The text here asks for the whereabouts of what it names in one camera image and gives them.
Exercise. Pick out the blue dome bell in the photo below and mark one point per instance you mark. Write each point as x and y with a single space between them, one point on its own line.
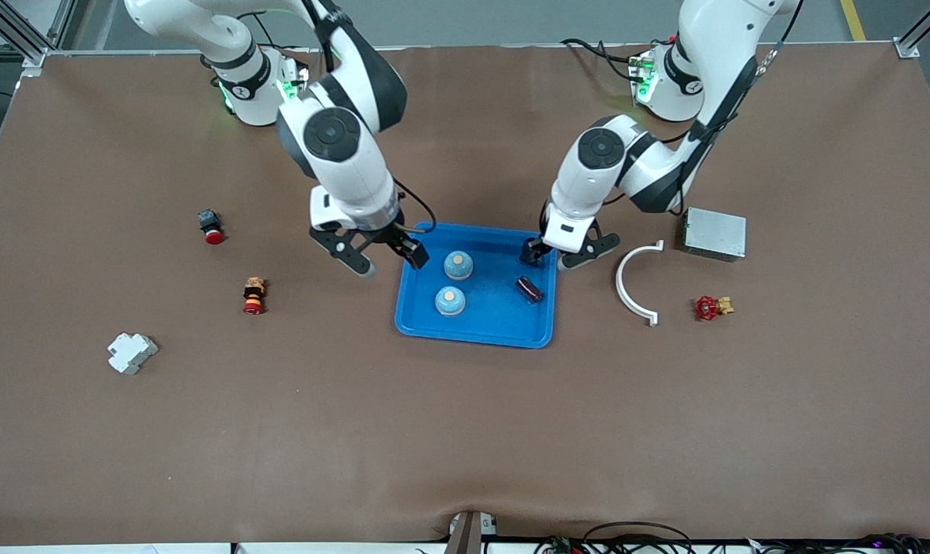
458 266
450 302

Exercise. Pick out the white curved plastic bracket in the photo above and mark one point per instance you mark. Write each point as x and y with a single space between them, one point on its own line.
620 283

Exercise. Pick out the red yellow button switch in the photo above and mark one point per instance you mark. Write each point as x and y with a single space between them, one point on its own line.
254 296

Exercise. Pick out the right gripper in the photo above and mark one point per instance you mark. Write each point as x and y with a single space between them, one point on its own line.
391 235

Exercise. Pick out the grey camera bracket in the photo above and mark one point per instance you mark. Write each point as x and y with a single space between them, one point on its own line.
468 535

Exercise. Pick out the blue plastic tray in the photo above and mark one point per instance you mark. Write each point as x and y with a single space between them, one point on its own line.
495 323

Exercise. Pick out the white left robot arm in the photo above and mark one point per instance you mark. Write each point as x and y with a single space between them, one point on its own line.
714 38

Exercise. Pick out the silver metal box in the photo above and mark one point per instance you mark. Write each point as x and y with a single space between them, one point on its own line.
714 233

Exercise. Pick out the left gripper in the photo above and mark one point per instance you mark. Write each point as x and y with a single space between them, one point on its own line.
531 251

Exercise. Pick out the long dark brown capacitor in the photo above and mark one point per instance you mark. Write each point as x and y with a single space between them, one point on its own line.
529 288

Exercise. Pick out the red push button black base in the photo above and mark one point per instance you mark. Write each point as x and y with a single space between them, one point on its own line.
213 235

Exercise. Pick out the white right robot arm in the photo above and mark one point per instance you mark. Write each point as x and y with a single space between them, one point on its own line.
341 138

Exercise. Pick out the aluminium frame post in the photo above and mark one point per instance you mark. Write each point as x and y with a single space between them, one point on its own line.
907 48
34 58

